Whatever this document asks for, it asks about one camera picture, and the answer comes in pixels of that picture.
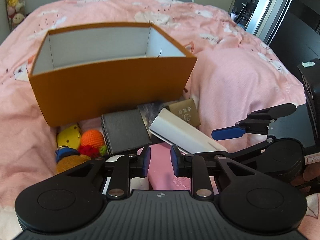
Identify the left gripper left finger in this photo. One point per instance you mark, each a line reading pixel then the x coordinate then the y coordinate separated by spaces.
pixel 132 165

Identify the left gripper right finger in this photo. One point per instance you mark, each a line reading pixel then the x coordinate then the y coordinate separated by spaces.
pixel 190 165

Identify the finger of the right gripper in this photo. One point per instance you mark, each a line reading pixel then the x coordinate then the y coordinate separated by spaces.
pixel 228 133

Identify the pink leather key pouch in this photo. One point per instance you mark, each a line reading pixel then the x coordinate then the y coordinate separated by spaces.
pixel 160 174

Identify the white rectangular box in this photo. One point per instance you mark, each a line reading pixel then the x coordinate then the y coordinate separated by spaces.
pixel 175 131

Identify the person's right hand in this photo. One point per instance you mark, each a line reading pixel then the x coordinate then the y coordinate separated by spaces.
pixel 308 181

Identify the dark grey flat box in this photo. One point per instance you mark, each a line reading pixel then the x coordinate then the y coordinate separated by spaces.
pixel 124 131

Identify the orange crochet fruit toy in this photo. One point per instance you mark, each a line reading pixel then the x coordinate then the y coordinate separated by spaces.
pixel 92 144

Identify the brown gold small box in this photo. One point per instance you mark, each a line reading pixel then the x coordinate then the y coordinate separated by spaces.
pixel 186 110

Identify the illustrated card box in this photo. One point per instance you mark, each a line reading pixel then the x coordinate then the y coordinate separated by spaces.
pixel 149 112

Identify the pink patterned bed duvet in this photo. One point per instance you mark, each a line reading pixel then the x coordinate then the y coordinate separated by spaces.
pixel 235 74

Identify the yellow plastic toy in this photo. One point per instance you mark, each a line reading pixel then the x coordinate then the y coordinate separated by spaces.
pixel 69 136

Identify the black wardrobe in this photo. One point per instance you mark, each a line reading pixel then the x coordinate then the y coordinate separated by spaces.
pixel 297 39

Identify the orange cardboard box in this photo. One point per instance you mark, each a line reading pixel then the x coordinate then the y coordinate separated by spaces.
pixel 84 71

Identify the tube of plush toys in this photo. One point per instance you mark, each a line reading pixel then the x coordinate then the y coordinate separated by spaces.
pixel 16 12

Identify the brown blue plush keychain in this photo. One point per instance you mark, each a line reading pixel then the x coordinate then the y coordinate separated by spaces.
pixel 67 158

